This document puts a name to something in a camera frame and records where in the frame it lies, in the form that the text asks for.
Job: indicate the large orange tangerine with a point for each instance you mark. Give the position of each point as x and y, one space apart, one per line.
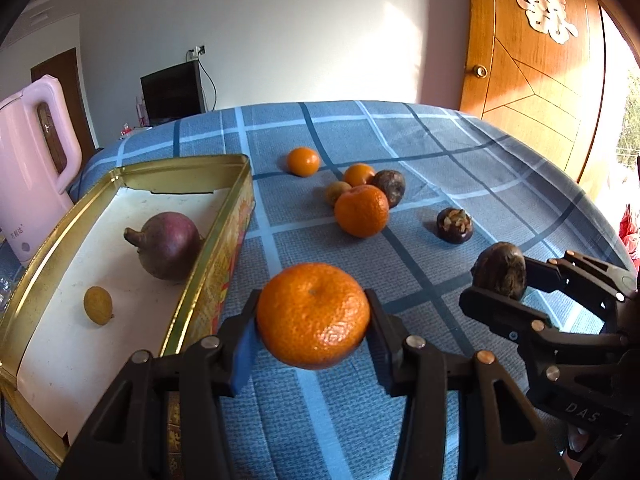
312 315

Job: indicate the pink electric kettle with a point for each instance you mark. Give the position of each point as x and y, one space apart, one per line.
25 185

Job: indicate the small yellow fruit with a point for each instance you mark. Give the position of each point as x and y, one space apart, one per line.
98 306

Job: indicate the medium orange tangerine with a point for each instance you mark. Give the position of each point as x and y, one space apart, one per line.
361 211

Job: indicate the gold tin box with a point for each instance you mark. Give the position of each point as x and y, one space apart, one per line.
220 280

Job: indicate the small orange tangerine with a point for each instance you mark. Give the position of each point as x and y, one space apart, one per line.
303 161
359 174

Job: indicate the person's right hand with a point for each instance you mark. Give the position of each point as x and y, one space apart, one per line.
578 442

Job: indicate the dark mangosteen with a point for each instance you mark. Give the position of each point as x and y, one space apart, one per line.
454 227

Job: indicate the white paper door decoration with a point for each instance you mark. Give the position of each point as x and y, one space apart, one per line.
545 10

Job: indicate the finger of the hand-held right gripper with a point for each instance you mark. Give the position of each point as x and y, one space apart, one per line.
590 280
505 312

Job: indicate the orange wooden door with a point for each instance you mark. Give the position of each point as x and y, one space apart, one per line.
530 100

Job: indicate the small yellow-brown fruit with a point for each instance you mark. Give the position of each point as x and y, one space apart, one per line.
336 193

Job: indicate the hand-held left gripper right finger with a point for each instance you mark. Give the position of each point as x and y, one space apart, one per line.
385 350

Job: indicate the dark brown door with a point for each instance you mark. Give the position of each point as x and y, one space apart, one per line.
75 90

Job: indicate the pink gift bag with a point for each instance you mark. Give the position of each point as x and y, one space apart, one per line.
142 112

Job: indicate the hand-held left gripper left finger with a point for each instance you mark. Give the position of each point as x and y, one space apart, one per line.
242 360

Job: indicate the red cloth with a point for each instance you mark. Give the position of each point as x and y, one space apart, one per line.
631 225

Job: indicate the white paper tin liner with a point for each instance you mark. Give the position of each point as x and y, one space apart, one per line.
100 360

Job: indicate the white wall socket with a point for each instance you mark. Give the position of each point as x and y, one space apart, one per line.
197 52

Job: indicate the blue plaid blanket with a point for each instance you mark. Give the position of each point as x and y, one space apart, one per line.
450 160

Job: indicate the dark brown passion fruit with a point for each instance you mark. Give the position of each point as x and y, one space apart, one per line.
391 187

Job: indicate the black television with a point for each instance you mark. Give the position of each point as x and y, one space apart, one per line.
170 92

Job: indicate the wrinkled dark passion fruit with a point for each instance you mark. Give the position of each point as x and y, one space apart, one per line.
497 267

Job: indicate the purple round fruit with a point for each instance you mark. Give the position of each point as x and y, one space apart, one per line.
167 247

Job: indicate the brass door knob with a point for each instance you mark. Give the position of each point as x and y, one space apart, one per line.
480 71

